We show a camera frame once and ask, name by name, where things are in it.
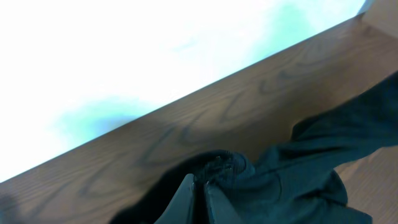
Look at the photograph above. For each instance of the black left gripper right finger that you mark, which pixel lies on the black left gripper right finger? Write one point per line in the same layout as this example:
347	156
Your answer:
219	208

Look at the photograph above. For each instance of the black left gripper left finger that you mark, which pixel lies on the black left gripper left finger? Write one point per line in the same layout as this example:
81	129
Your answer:
180	208

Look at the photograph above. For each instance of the black t-shirt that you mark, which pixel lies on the black t-shirt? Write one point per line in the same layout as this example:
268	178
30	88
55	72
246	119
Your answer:
295	182

